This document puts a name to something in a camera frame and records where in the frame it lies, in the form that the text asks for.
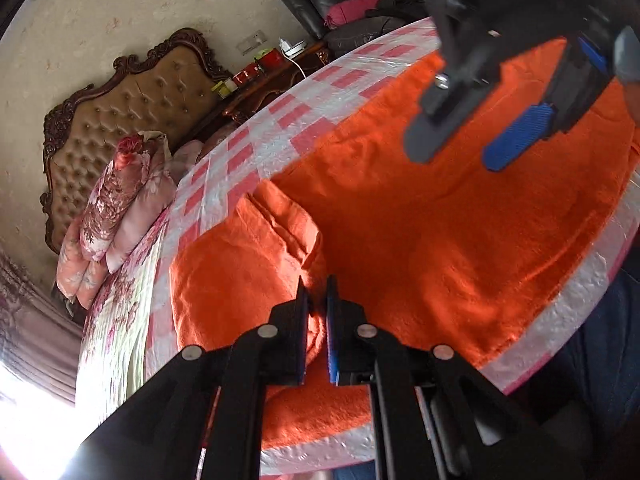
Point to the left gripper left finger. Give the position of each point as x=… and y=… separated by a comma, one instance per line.
x=200, y=416

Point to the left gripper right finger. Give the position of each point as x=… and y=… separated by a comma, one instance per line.
x=434, y=415

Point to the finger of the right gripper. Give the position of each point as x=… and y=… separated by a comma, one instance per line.
x=445, y=105
x=582, y=74

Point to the orange fleece pants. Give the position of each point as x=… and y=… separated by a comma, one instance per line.
x=446, y=251

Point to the black garment on sofa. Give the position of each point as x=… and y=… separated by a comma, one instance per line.
x=408, y=11

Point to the magenta garment on sofa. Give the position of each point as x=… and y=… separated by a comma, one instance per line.
x=347, y=12

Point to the black leather sofa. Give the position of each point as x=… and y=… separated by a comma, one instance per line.
x=311, y=14

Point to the pink curtain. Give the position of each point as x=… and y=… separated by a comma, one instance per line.
x=38, y=343

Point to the red mug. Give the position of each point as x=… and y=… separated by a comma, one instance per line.
x=270, y=60

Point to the red tin can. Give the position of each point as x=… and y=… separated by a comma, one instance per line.
x=248, y=74

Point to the dark wooden nightstand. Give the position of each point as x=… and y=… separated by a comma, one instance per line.
x=257, y=94

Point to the pink checkered bed sheet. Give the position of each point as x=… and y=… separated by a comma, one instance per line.
x=130, y=333

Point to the floral folded quilt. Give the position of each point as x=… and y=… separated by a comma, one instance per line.
x=133, y=190

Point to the yellow small box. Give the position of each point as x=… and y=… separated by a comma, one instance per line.
x=224, y=89

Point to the tufted brown headboard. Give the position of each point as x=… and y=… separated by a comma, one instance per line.
x=170, y=91

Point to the wall socket plate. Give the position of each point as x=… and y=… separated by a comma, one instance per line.
x=252, y=42

